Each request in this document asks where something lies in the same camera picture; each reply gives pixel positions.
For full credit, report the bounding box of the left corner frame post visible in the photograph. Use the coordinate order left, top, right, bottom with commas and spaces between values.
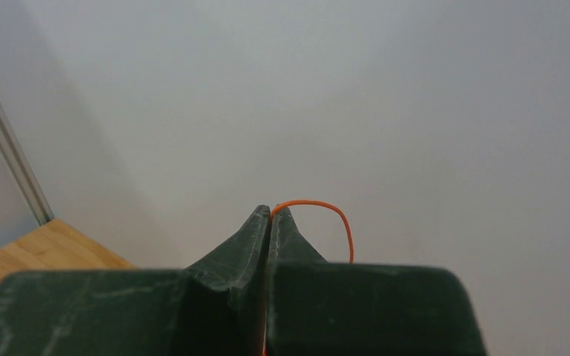
0, 103, 54, 225

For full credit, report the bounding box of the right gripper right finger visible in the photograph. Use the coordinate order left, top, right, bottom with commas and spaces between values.
267, 206, 330, 356

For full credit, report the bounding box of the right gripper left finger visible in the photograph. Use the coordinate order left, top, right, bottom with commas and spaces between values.
184, 205, 271, 355

